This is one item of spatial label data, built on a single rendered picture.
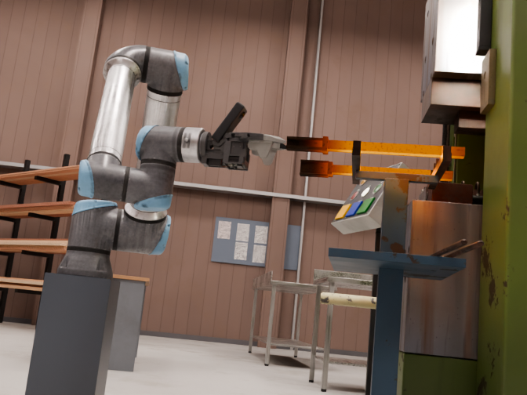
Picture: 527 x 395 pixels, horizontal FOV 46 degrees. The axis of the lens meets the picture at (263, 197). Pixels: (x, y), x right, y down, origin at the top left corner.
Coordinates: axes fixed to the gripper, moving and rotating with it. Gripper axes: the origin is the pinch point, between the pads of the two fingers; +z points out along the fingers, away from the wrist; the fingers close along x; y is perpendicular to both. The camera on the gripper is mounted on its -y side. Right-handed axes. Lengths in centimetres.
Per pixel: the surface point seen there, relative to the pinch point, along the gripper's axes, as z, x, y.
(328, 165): 10.6, -22.4, -0.3
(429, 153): 35.7, 1.1, 1.1
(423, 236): 39, -38, 15
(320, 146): 9.6, 0.4, 0.6
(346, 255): 18.2, 7.8, 27.9
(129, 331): -154, -323, 66
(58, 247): -372, -605, -17
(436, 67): 41, -47, -42
